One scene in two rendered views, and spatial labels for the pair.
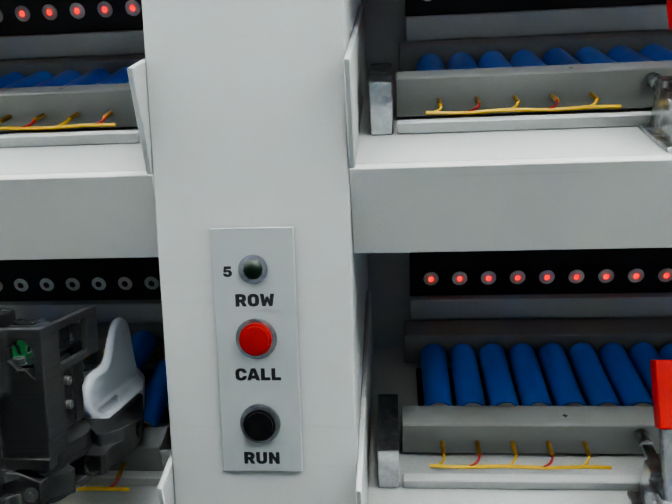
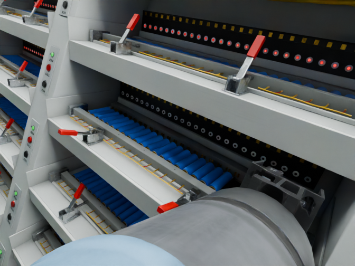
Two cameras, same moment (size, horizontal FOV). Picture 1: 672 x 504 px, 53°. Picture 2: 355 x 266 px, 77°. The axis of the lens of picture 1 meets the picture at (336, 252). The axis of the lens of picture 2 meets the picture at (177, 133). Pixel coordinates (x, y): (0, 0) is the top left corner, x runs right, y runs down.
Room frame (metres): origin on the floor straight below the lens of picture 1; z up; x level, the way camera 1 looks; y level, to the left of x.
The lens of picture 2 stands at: (0.04, 0.17, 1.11)
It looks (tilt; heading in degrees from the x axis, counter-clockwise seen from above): 10 degrees down; 26
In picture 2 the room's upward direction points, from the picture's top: 21 degrees clockwise
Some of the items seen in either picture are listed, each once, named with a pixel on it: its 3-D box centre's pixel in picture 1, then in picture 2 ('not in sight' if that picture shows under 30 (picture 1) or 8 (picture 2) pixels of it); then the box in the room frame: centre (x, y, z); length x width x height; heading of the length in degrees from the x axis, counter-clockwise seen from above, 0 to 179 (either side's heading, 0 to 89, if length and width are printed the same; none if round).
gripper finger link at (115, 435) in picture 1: (88, 435); not in sight; (0.33, 0.13, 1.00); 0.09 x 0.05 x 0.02; 170
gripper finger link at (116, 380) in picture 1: (118, 367); not in sight; (0.38, 0.13, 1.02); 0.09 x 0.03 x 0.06; 170
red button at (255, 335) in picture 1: (256, 338); not in sight; (0.32, 0.04, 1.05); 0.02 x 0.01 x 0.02; 85
